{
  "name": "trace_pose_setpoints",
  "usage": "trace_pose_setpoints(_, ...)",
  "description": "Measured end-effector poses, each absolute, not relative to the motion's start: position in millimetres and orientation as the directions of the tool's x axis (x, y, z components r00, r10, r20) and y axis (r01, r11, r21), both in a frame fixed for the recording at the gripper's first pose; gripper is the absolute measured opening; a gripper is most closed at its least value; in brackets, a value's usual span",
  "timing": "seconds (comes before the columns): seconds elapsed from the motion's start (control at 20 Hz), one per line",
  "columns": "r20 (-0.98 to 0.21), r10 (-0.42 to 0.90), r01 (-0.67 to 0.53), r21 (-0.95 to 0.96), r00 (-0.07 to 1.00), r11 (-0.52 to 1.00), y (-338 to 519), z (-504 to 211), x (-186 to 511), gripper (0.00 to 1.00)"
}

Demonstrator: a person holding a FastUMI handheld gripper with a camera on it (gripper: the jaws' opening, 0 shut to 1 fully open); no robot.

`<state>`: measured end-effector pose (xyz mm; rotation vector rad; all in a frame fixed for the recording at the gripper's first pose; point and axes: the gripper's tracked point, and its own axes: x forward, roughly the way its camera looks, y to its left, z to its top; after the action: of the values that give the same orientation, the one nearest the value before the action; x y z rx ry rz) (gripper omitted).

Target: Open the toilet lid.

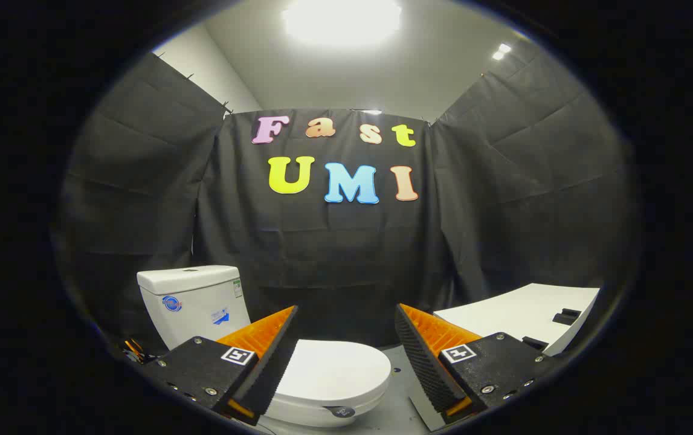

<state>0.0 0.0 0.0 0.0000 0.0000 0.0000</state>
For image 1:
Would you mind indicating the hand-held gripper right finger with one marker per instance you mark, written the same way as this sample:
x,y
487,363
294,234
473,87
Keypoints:
x,y
425,368

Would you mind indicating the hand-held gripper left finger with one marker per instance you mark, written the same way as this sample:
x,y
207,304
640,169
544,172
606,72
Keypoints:
x,y
273,368

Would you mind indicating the white toilet lid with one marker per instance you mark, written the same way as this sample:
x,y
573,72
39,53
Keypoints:
x,y
334,368

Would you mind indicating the white ceramic toilet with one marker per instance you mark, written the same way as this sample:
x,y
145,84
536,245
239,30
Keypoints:
x,y
195,302

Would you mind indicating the white cabinet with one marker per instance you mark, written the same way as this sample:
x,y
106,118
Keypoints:
x,y
521,311

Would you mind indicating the black backdrop cloth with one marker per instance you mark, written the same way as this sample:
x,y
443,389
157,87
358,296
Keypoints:
x,y
334,260

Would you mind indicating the ceiling light behind cloth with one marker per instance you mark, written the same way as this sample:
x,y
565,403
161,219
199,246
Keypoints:
x,y
371,112

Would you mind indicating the small ceiling light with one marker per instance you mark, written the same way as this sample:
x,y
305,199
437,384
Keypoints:
x,y
501,51

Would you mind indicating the large ceiling light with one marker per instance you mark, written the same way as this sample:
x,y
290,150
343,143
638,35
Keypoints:
x,y
341,21

